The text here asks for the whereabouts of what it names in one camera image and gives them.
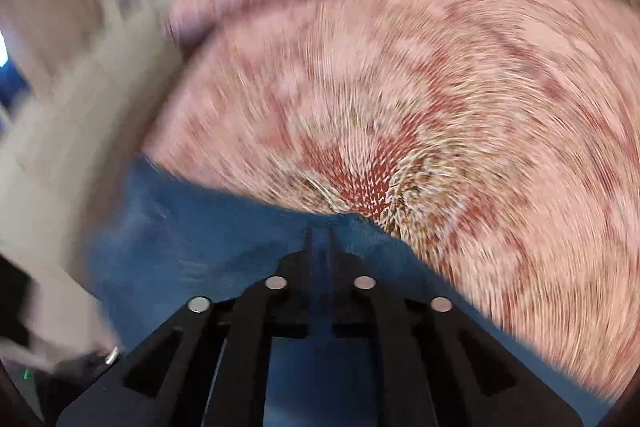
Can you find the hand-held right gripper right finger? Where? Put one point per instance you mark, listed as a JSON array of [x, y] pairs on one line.
[[350, 277]]

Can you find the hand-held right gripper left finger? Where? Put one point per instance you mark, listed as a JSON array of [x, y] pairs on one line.
[[290, 277]]

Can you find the blue denim pants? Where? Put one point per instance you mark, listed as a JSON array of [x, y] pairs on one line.
[[190, 247]]

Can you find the pink floral bedspread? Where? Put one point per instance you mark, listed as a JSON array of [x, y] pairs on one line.
[[450, 132]]

